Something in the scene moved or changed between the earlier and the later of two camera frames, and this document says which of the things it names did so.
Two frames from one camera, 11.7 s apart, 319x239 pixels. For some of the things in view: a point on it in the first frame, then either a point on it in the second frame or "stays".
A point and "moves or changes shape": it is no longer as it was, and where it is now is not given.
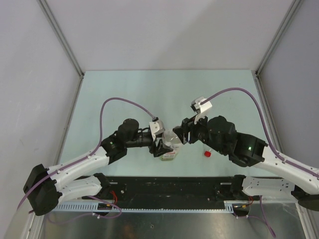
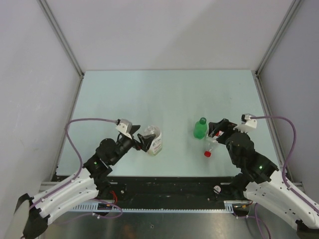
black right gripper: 188,125 to 224,125
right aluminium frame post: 291,12 stays
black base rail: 205,189 stays
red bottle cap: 207,154 stays
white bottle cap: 174,136 to 217,188
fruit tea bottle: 172,139 moves or changes shape
